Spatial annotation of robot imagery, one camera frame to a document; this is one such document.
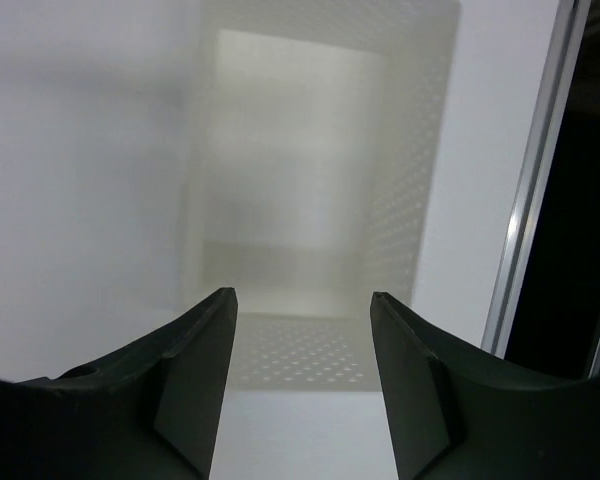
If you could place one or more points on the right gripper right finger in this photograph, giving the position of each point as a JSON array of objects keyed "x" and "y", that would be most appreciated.
[{"x": 455, "y": 411}]

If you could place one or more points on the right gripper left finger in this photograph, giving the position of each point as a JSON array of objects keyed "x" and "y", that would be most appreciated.
[{"x": 149, "y": 410}]

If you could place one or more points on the white perforated plastic box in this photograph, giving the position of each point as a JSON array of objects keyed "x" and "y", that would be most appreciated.
[{"x": 315, "y": 130}]

